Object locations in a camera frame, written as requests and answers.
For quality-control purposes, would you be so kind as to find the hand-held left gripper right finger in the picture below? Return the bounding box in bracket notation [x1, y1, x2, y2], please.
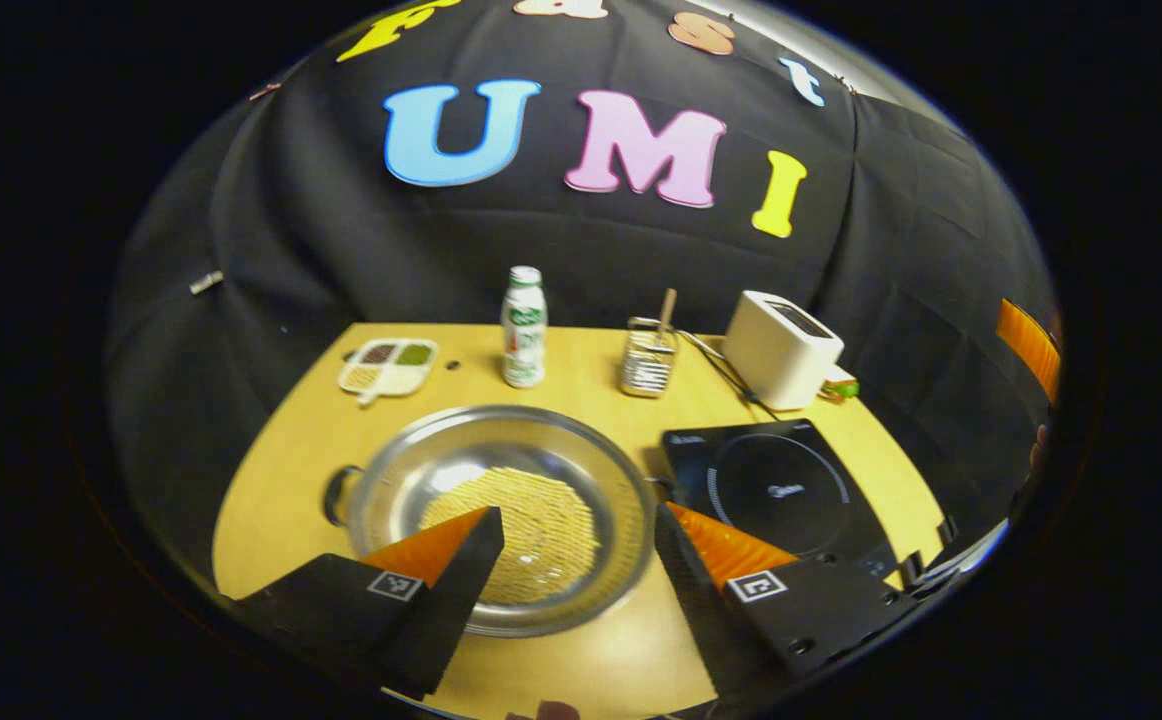
[653, 502, 927, 701]

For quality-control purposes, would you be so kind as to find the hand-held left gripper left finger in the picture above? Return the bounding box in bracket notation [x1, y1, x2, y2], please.
[231, 506, 507, 701]

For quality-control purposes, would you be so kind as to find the stainless steel pot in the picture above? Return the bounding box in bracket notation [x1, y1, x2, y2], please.
[323, 404, 660, 639]

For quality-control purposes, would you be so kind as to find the black induction cooktop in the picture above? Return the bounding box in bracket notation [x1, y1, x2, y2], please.
[659, 418, 902, 581]

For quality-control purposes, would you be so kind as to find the pile of soybeans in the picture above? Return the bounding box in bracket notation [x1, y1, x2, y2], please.
[421, 467, 602, 606]

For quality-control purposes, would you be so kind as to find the white divided grain plate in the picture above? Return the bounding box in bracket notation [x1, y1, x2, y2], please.
[338, 338, 439, 406]

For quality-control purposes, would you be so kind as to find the white toaster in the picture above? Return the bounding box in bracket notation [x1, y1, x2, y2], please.
[723, 290, 845, 412]

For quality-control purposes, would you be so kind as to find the white green-label drink bottle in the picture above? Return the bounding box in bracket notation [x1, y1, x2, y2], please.
[500, 265, 549, 389]

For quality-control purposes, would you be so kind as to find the black backdrop cloth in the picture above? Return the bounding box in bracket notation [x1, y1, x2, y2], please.
[106, 0, 1060, 561]

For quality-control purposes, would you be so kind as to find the black power cable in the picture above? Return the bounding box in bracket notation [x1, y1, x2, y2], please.
[679, 330, 782, 421]

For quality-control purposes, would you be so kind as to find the metal wire utensil holder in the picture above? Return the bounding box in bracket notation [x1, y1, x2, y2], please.
[620, 317, 680, 399]

